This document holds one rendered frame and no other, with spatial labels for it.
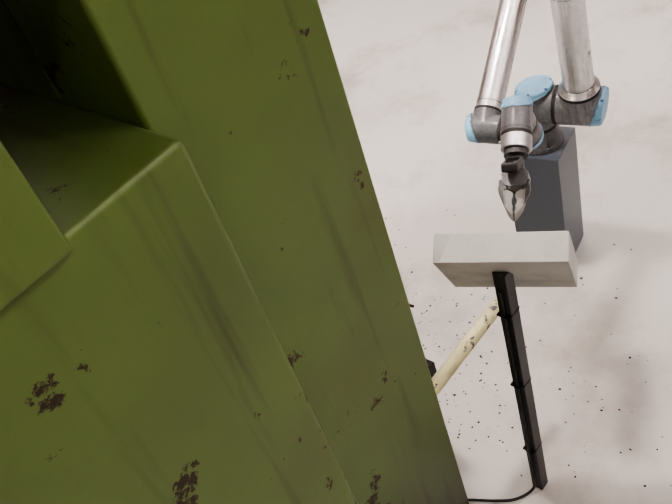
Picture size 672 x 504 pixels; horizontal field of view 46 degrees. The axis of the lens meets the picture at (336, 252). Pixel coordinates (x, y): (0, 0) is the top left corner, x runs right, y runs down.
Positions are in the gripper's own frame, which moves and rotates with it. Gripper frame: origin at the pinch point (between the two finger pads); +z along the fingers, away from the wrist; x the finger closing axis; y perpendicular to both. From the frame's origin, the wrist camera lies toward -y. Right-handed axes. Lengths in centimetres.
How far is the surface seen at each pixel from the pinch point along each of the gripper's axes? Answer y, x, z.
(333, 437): -28, 39, 64
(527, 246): -21.9, -6.5, 15.1
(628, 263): 135, -30, -20
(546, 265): -18.6, -10.8, 19.2
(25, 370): -125, 50, 61
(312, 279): -62, 34, 33
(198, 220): -109, 35, 34
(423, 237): 145, 63, -37
